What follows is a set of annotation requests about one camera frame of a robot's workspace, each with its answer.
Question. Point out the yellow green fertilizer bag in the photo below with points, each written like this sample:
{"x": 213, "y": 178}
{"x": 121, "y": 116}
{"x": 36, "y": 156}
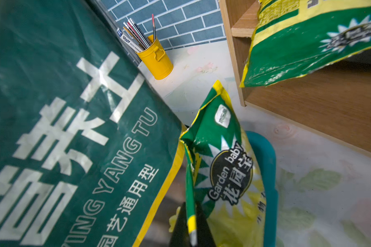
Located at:
{"x": 295, "y": 38}
{"x": 223, "y": 176}

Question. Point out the wooden three-tier shelf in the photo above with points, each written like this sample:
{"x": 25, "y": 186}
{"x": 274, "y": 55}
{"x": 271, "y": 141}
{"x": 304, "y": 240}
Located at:
{"x": 334, "y": 101}

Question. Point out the yellow pen cup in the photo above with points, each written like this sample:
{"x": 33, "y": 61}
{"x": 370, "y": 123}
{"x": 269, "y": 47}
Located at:
{"x": 156, "y": 59}

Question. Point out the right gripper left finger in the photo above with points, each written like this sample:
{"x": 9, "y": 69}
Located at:
{"x": 180, "y": 235}

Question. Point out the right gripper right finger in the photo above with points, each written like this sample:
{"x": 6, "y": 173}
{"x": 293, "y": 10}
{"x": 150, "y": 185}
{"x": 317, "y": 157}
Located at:
{"x": 204, "y": 236}

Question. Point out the dark green soil bag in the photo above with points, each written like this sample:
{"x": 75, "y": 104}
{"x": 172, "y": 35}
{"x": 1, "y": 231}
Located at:
{"x": 88, "y": 149}

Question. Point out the pens in cup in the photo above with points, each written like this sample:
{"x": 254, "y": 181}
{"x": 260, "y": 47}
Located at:
{"x": 133, "y": 36}

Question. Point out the teal plastic basket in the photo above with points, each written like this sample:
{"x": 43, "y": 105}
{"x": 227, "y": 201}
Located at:
{"x": 266, "y": 158}

